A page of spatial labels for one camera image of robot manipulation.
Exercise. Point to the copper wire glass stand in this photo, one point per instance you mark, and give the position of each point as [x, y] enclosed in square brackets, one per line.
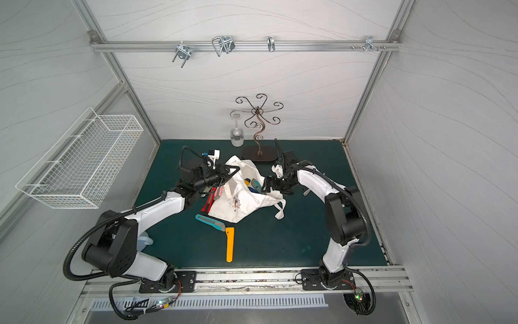
[260, 153]

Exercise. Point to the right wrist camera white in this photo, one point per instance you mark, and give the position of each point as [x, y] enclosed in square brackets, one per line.
[278, 171]

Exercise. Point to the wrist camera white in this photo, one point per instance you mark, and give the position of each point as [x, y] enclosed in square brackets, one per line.
[278, 171]
[213, 155]

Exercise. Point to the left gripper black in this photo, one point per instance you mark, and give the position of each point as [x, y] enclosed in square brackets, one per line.
[220, 177]

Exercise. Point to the aluminium top rail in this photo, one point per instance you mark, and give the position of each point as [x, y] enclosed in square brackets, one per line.
[220, 45]

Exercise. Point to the orange utility knife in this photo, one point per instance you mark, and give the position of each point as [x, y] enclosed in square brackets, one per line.
[230, 234]

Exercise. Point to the clear wine glass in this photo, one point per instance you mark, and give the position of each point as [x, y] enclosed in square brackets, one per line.
[237, 133]

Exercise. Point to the blue utility knife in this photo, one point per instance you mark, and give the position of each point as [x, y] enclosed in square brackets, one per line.
[251, 189]

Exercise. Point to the white cloth tote pouch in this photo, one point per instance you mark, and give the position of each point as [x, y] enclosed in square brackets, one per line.
[237, 201]

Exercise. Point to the white wire basket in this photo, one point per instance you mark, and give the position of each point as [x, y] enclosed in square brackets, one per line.
[79, 169]

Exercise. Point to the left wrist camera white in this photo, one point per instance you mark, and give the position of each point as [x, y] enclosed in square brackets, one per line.
[213, 155]

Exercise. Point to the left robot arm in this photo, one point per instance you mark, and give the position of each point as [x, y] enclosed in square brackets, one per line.
[110, 247]

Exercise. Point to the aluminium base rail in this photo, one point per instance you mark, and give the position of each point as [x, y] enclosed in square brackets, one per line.
[291, 280]

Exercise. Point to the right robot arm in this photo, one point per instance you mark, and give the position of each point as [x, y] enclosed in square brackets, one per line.
[346, 222]

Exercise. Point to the teal utility knife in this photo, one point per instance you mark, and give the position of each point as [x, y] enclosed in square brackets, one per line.
[218, 225]

